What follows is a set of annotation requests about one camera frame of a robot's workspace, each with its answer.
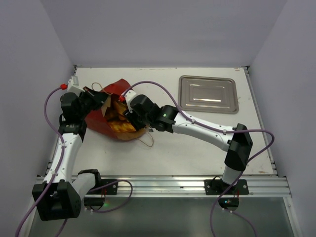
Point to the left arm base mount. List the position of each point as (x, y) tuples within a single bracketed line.
[(98, 197)]

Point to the braided fake bread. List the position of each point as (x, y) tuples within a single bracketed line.
[(121, 126)]

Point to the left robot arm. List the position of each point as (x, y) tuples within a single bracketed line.
[(59, 196)]

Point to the metal tray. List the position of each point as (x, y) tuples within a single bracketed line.
[(208, 94)]

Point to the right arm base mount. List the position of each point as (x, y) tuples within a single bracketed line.
[(216, 186)]

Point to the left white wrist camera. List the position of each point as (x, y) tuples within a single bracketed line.
[(72, 86)]

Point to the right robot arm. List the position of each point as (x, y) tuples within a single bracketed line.
[(235, 141)]

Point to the aluminium mounting rail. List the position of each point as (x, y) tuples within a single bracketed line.
[(268, 186)]

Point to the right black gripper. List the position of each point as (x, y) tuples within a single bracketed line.
[(133, 118)]

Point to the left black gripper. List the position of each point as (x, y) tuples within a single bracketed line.
[(98, 98)]

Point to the red paper bag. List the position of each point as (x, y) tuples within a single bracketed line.
[(96, 121)]

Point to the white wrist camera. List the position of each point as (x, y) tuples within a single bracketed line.
[(127, 97), (72, 86)]

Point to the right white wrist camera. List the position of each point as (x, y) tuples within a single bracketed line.
[(127, 97)]

